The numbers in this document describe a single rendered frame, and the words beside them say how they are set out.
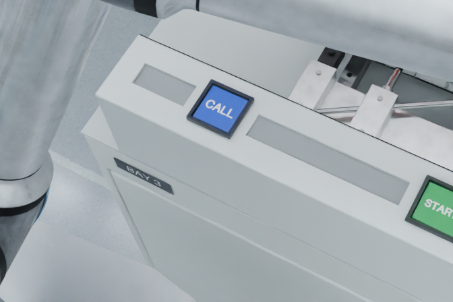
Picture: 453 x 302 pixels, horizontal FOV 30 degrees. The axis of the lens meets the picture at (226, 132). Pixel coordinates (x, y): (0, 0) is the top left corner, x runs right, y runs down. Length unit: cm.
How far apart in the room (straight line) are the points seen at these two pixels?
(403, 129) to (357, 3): 56
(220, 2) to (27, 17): 24
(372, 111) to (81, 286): 40
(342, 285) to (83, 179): 105
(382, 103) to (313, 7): 54
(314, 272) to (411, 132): 23
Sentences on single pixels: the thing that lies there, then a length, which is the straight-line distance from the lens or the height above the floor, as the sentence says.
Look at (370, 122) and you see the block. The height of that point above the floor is 91.
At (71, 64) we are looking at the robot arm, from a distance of 71.
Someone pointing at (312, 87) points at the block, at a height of 91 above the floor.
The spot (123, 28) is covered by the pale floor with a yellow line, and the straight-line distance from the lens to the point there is 223.
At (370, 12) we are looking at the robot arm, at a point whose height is 139.
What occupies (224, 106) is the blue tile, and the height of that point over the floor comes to 96.
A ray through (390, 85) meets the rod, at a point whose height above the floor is 90.
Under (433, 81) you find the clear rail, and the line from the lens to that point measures 103.
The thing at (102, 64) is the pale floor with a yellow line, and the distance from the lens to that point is 218.
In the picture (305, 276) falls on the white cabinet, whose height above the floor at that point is 70.
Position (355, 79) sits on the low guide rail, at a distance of 109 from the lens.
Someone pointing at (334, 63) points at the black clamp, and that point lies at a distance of 103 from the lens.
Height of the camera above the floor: 177
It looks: 61 degrees down
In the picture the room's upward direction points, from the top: 10 degrees counter-clockwise
